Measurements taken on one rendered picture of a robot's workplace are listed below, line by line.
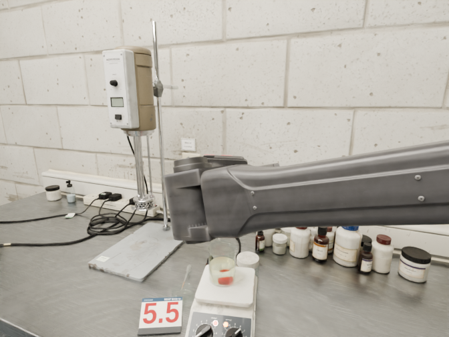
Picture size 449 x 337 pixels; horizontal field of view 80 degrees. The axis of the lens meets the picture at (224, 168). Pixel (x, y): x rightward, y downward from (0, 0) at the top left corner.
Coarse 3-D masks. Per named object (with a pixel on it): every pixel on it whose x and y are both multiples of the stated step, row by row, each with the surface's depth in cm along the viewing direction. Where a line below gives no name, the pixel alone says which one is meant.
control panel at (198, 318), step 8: (200, 312) 53; (192, 320) 52; (200, 320) 52; (208, 320) 52; (216, 320) 52; (224, 320) 52; (232, 320) 52; (240, 320) 52; (248, 320) 52; (192, 328) 51; (216, 328) 51; (224, 328) 51; (248, 328) 51; (192, 336) 50; (216, 336) 50; (224, 336) 50; (248, 336) 50
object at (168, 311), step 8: (144, 304) 60; (152, 304) 60; (160, 304) 60; (168, 304) 60; (176, 304) 60; (144, 312) 59; (152, 312) 59; (160, 312) 59; (168, 312) 59; (176, 312) 59; (144, 320) 58; (152, 320) 58; (160, 320) 58; (168, 320) 58; (176, 320) 58
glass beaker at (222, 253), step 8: (216, 240) 61; (224, 240) 61; (208, 248) 58; (216, 248) 61; (224, 248) 61; (232, 248) 60; (208, 256) 58; (216, 256) 55; (224, 256) 55; (232, 256) 56; (208, 264) 58; (216, 264) 56; (224, 264) 56; (232, 264) 57; (208, 272) 59; (216, 272) 56; (224, 272) 56; (232, 272) 57; (216, 280) 57; (224, 280) 57; (232, 280) 58
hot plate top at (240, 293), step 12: (204, 276) 61; (240, 276) 61; (252, 276) 61; (204, 288) 57; (216, 288) 57; (228, 288) 57; (240, 288) 57; (252, 288) 57; (204, 300) 54; (216, 300) 53; (228, 300) 53; (240, 300) 53; (252, 300) 53
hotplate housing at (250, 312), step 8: (256, 280) 63; (256, 288) 60; (256, 296) 59; (192, 304) 55; (200, 304) 55; (208, 304) 55; (216, 304) 55; (192, 312) 53; (208, 312) 53; (216, 312) 53; (224, 312) 53; (232, 312) 53; (240, 312) 53; (248, 312) 53
